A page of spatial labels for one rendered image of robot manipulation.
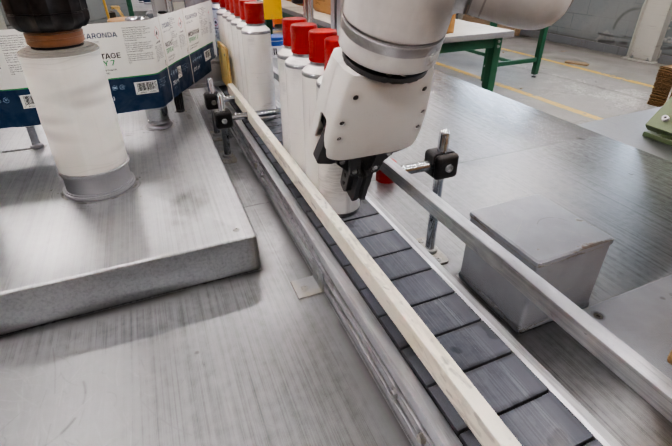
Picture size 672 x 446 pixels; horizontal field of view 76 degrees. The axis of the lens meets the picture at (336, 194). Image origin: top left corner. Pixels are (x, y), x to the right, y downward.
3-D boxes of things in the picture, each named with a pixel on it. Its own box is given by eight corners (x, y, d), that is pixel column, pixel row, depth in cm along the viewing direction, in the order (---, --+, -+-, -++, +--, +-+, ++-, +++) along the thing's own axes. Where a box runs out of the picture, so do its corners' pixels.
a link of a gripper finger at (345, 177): (356, 137, 45) (347, 181, 50) (328, 142, 44) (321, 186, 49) (369, 158, 44) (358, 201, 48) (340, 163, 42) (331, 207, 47)
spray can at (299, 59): (286, 169, 64) (276, 22, 54) (318, 163, 66) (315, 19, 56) (298, 184, 60) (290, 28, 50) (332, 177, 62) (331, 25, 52)
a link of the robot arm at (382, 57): (419, -7, 38) (410, 25, 41) (327, -3, 35) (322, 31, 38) (471, 42, 34) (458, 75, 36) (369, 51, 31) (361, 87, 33)
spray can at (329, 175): (312, 202, 56) (307, 35, 46) (348, 193, 58) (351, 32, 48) (328, 222, 52) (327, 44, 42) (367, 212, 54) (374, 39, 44)
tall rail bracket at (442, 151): (383, 256, 54) (391, 132, 46) (432, 242, 57) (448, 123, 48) (396, 271, 52) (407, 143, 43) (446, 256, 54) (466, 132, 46)
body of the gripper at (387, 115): (419, 18, 40) (391, 115, 48) (315, 24, 36) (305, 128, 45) (463, 62, 35) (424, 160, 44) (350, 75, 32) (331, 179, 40)
